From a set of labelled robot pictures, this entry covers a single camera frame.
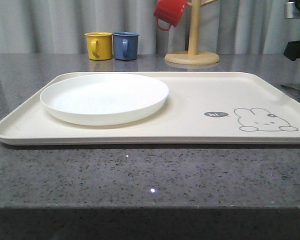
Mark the white round plate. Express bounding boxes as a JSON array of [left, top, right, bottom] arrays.
[[40, 73, 169, 126]]

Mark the wooden mug tree stand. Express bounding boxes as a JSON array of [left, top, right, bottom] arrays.
[[164, 0, 220, 65]]

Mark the cream rabbit serving tray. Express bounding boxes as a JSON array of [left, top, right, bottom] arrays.
[[0, 71, 300, 145]]

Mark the red enamel mug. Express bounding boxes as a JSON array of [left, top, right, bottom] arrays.
[[153, 0, 188, 32]]

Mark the blue enamel mug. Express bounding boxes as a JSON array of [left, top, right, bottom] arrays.
[[112, 32, 139, 61]]

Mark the yellow enamel mug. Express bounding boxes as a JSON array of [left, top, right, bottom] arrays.
[[84, 32, 113, 61]]

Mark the grey pleated curtain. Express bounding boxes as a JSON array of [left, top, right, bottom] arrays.
[[0, 0, 300, 55]]

